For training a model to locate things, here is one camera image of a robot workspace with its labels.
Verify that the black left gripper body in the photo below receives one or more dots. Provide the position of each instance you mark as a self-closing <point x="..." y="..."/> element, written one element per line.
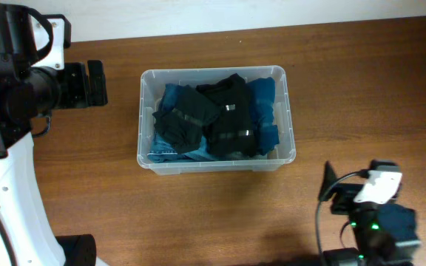
<point x="75" y="85"/>

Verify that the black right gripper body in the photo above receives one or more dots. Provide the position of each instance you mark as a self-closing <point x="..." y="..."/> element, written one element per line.
<point x="345" y="204"/>

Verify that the black garment with tape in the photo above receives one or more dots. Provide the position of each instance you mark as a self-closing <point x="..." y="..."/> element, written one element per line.
<point x="233" y="130"/>

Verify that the teal blue shirt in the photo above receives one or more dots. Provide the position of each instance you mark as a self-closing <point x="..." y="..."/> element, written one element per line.
<point x="262" y="114"/>

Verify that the dark blue jeans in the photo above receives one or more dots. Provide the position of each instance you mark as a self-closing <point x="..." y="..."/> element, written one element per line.
<point x="161" y="152"/>

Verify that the dark green-black garment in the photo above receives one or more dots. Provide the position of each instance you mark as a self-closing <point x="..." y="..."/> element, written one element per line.
<point x="182" y="114"/>

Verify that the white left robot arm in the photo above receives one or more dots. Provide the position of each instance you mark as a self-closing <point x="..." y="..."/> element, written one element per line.
<point x="26" y="237"/>

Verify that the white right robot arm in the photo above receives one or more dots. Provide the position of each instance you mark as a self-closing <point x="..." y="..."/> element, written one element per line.
<point x="384" y="232"/>

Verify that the light blue folded jeans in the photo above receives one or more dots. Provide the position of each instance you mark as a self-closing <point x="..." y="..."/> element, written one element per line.
<point x="240" y="156"/>

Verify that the clear plastic storage bin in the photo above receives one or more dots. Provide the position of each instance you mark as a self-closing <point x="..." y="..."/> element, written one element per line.
<point x="153" y="83"/>

